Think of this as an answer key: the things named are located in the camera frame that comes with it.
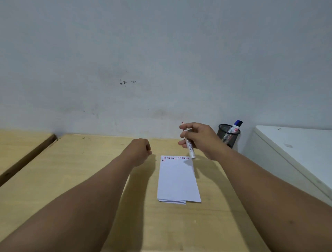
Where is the person's left hand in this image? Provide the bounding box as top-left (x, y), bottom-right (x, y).
top-left (126, 138), bottom-right (153, 168)

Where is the person's right hand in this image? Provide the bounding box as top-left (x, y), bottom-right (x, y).
top-left (178, 123), bottom-right (227, 161)

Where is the white marker pen red tip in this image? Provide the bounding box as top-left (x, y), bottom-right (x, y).
top-left (182, 121), bottom-right (196, 159)

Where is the person's left forearm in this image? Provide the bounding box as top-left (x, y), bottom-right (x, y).
top-left (0, 155), bottom-right (135, 252)

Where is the person's right forearm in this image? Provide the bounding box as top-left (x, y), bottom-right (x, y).
top-left (213, 148), bottom-right (332, 252)

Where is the folded white paper sheet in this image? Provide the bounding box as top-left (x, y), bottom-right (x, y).
top-left (157, 155), bottom-right (202, 205)

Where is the black mesh pen holder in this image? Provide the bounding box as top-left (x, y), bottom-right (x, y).
top-left (217, 124), bottom-right (241, 149)

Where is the white marker pen blue cap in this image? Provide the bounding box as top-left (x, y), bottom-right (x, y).
top-left (224, 120), bottom-right (243, 143)

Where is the white cabinet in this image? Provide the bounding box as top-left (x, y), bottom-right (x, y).
top-left (240, 125), bottom-right (332, 207)

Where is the wooden side table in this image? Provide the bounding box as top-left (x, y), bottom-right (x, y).
top-left (0, 129), bottom-right (58, 187)

